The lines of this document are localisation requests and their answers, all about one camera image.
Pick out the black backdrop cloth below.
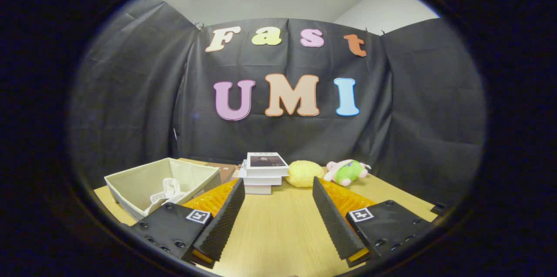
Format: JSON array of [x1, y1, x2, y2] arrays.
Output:
[[69, 0, 487, 206]]

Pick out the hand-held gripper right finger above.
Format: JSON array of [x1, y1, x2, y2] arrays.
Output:
[[312, 176, 436, 268]]

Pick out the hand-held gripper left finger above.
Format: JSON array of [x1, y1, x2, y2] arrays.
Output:
[[130, 177, 246, 268]]

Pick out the yellow plush toy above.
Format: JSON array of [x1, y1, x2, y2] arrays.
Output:
[[286, 160, 325, 188]]

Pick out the pink plush toy green shorts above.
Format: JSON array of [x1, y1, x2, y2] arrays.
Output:
[[323, 159, 372, 187]]

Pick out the thick tan cover book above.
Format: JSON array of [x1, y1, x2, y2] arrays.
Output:
[[243, 184, 272, 195]]

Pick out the brown cover book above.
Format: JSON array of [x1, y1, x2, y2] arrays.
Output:
[[205, 162, 238, 184]]

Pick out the portrait cover book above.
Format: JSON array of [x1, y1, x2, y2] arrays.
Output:
[[246, 152, 290, 177]]

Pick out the grey fabric storage box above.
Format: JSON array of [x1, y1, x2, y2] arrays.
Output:
[[104, 157, 221, 221]]

